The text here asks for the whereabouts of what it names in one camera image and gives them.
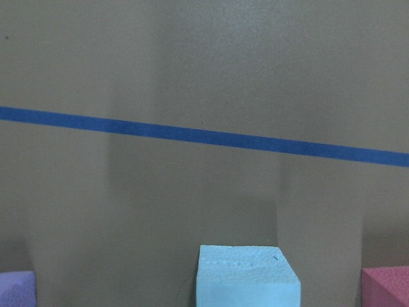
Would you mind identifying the light blue foam block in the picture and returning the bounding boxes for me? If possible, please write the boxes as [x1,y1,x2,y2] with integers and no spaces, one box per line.
[196,245,301,306]

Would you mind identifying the dark pink foam block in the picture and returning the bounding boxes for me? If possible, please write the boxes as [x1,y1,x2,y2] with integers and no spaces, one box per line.
[361,266,408,307]

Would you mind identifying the purple foam block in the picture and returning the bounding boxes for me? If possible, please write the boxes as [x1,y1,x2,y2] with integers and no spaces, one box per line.
[1,271,37,307]

